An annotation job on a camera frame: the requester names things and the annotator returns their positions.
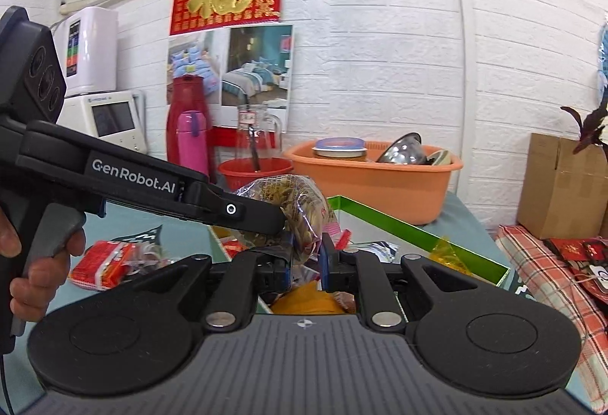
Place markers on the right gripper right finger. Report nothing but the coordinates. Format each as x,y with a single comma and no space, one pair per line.
361,274

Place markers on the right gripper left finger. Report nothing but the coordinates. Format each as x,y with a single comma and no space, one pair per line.
251,273

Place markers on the pink clear nut bag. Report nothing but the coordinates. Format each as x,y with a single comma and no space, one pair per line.
308,214

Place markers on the person's left hand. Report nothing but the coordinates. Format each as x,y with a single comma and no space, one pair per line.
32,295

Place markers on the green cardboard snack box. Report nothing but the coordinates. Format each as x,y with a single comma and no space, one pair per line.
361,223

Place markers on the white snack packet in box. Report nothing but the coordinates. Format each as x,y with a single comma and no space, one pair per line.
385,251

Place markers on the yellow chip bag in box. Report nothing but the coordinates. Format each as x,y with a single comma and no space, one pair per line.
307,300

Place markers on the orange plastic basin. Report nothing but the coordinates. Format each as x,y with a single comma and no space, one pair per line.
412,193

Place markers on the orange yellow bag in box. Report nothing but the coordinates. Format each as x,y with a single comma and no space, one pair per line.
443,253

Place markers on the white screen appliance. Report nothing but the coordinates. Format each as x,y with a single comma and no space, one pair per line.
111,116

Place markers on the clear dark candy bag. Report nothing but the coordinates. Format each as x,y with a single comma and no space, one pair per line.
149,257

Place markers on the red plastic colander bowl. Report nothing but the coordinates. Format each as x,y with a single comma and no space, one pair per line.
241,172

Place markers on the red peanut snack bag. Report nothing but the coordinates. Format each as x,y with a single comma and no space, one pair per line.
105,265

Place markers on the blue lidded container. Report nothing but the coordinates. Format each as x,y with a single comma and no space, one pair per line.
340,148

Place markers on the steel bowl in basin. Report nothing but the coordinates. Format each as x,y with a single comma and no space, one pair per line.
406,150

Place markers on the white water purifier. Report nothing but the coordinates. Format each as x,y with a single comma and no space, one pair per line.
86,43

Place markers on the pink thermos bottle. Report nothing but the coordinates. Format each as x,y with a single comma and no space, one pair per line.
192,141

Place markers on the glass jar with spoon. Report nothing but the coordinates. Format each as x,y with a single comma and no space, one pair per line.
258,137

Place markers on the dark red thermos jug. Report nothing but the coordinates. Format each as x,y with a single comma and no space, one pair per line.
187,94

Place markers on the plaid red cloth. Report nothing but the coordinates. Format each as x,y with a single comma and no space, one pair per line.
537,273

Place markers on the bedding poster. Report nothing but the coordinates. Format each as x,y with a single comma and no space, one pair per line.
237,65

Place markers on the brown cardboard box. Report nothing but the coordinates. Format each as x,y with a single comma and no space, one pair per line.
564,194

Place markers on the dark red plant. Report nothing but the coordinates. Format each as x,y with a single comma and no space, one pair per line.
593,129

